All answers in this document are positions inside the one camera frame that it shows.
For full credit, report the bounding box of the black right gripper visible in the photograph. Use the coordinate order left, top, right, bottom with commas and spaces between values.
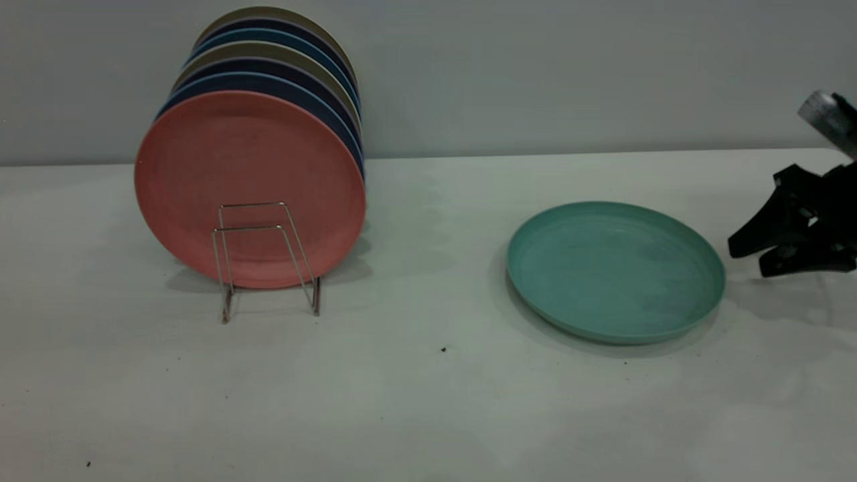
728, 161, 857, 277

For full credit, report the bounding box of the green plastic plate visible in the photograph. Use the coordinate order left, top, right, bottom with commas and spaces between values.
506, 202, 726, 346

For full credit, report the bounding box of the pink plastic plate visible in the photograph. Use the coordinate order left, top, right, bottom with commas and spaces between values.
135, 91, 367, 290

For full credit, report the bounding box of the dark purple plastic plate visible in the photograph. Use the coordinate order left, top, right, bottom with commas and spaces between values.
171, 58, 364, 145
196, 18, 360, 91

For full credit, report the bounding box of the beige plastic plate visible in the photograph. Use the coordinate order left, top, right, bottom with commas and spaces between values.
194, 7, 358, 78
179, 42, 363, 128

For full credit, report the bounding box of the stack of blue beige plates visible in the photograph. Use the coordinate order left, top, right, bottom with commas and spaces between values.
155, 72, 366, 180
189, 28, 362, 111

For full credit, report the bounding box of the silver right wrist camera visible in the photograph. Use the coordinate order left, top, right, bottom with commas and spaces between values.
798, 90, 857, 159

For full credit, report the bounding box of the metal wire plate rack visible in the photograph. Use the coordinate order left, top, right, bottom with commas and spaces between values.
212, 202, 321, 325

